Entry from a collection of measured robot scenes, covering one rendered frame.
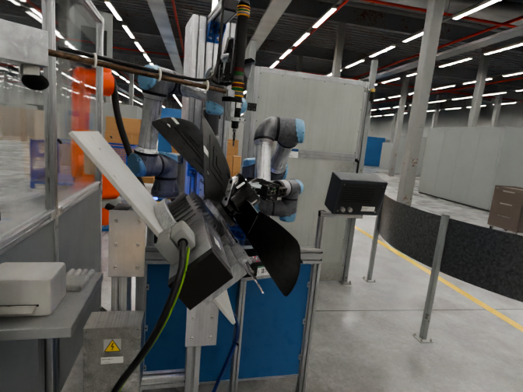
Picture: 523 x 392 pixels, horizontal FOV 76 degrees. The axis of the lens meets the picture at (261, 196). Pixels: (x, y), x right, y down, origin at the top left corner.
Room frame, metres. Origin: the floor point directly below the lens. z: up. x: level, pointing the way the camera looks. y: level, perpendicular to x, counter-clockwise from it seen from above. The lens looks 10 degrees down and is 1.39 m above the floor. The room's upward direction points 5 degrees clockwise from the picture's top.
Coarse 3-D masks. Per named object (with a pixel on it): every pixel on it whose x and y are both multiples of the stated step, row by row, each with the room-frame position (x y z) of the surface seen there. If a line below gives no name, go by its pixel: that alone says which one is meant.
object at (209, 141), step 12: (204, 120) 0.85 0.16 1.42; (204, 132) 0.82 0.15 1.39; (204, 144) 0.79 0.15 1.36; (216, 144) 0.90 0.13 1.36; (204, 156) 0.77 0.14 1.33; (216, 156) 0.87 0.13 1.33; (204, 168) 0.76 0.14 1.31; (216, 168) 0.87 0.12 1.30; (228, 168) 0.98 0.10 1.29; (204, 180) 0.75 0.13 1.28; (216, 180) 0.87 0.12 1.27; (228, 180) 0.98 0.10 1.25; (204, 192) 0.74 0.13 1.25; (216, 192) 0.88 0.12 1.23
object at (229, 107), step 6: (228, 90) 1.13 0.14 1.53; (228, 96) 1.13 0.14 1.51; (228, 102) 1.15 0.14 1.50; (234, 102) 1.15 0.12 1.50; (228, 108) 1.15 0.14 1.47; (234, 108) 1.15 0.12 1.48; (228, 114) 1.15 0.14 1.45; (228, 120) 1.15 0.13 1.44; (234, 120) 1.14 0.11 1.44; (240, 120) 1.15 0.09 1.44
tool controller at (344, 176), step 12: (336, 180) 1.64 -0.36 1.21; (348, 180) 1.61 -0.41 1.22; (360, 180) 1.62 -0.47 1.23; (372, 180) 1.65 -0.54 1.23; (384, 180) 1.67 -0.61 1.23; (336, 192) 1.62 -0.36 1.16; (348, 192) 1.62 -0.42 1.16; (360, 192) 1.64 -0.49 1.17; (372, 192) 1.65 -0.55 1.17; (336, 204) 1.63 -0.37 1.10; (348, 204) 1.64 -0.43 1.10; (360, 204) 1.66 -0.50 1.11; (372, 204) 1.67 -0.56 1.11
